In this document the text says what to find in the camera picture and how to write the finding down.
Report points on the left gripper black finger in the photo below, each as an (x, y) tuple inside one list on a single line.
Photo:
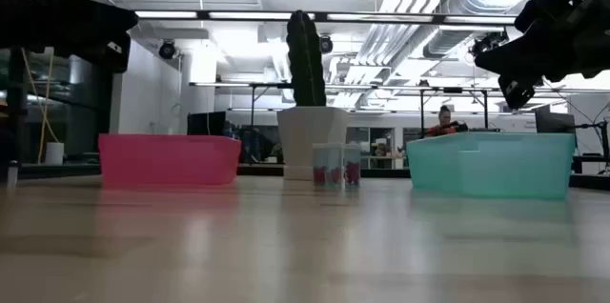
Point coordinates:
[(86, 37), (86, 14)]

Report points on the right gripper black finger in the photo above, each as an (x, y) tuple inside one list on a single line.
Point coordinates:
[(534, 48), (538, 70)]

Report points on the teal plastic bin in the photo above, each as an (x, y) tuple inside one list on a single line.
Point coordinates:
[(491, 169)]

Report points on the red plastic bin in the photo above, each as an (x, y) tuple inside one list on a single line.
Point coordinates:
[(167, 160)]

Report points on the black computer monitor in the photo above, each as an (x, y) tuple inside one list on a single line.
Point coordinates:
[(206, 123), (555, 123)]

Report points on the black equipment stand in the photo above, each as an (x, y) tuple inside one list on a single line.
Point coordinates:
[(604, 146)]

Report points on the person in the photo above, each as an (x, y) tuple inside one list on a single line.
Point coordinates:
[(444, 115)]

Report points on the white cylindrical container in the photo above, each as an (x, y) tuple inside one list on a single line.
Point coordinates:
[(54, 154)]

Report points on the tall green cactus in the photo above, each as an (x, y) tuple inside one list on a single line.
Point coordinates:
[(306, 60)]

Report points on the white hexagonal plant pot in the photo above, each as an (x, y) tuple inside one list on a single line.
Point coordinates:
[(310, 136)]

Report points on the black ceiling spot camera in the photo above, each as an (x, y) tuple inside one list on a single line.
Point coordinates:
[(167, 49), (326, 44), (486, 43)]

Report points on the black vertical post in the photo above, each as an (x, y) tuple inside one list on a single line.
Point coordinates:
[(16, 103)]

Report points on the black background workstation frame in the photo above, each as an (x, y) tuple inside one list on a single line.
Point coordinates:
[(421, 112)]

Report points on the black overhead light rail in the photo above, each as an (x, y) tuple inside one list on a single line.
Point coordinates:
[(321, 17)]

